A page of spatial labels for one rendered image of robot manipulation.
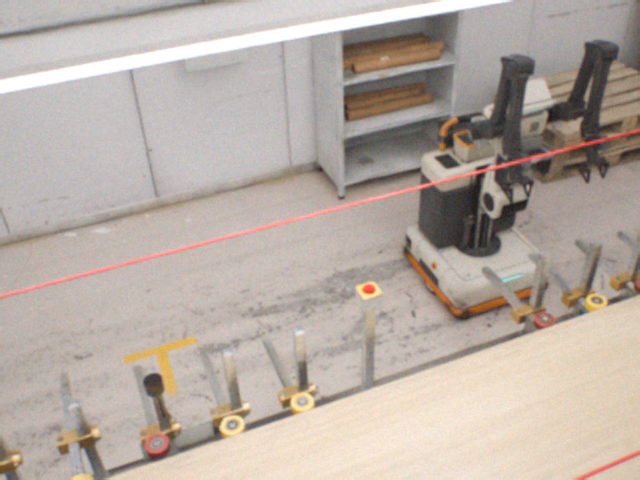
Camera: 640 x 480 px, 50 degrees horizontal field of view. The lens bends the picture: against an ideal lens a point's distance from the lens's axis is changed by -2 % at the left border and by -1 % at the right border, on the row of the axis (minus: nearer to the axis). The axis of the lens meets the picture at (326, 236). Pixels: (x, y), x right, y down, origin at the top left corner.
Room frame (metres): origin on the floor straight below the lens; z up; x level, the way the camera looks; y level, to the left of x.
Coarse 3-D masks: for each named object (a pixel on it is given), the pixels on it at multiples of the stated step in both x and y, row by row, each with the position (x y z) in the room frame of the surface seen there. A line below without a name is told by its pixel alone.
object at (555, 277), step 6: (534, 252) 2.41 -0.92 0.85; (534, 258) 2.37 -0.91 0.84; (552, 270) 2.28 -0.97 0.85; (552, 276) 2.25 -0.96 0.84; (558, 276) 2.24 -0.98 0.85; (558, 282) 2.21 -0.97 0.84; (564, 282) 2.20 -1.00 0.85; (564, 288) 2.17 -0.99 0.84; (570, 288) 2.16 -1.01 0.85; (582, 300) 2.08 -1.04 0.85; (582, 306) 2.06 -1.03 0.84; (588, 312) 2.02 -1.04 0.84
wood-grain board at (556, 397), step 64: (576, 320) 1.92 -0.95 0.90; (448, 384) 1.63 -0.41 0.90; (512, 384) 1.61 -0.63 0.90; (576, 384) 1.60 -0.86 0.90; (256, 448) 1.39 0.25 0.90; (320, 448) 1.38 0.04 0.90; (384, 448) 1.37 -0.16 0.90; (448, 448) 1.36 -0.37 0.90; (512, 448) 1.35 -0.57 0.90; (576, 448) 1.34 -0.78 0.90
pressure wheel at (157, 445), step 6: (150, 438) 1.43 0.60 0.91; (156, 438) 1.43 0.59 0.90; (162, 438) 1.43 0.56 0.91; (168, 438) 1.43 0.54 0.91; (150, 444) 1.41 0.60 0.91; (156, 444) 1.41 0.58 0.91; (162, 444) 1.41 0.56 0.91; (168, 444) 1.41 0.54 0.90; (150, 450) 1.38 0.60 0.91; (156, 450) 1.38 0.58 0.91; (162, 450) 1.38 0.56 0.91; (168, 450) 1.40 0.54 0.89; (150, 456) 1.38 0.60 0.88; (156, 456) 1.37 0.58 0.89; (162, 456) 1.38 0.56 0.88
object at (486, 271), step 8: (488, 272) 2.27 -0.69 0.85; (496, 280) 2.22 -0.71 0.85; (496, 288) 2.20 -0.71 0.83; (504, 288) 2.17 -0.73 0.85; (504, 296) 2.15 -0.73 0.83; (512, 296) 2.12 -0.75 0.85; (512, 304) 2.09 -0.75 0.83; (520, 304) 2.07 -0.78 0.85; (528, 320) 1.99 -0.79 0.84; (536, 328) 1.94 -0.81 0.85
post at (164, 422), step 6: (144, 372) 1.50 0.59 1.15; (150, 372) 1.50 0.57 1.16; (162, 396) 1.50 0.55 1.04; (156, 402) 1.49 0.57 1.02; (162, 402) 1.50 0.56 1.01; (156, 408) 1.49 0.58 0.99; (162, 420) 1.49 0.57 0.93; (168, 420) 1.50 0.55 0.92; (162, 426) 1.49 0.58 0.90; (168, 426) 1.50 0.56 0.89; (174, 444) 1.50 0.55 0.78; (174, 450) 1.49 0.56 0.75; (168, 456) 1.48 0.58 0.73
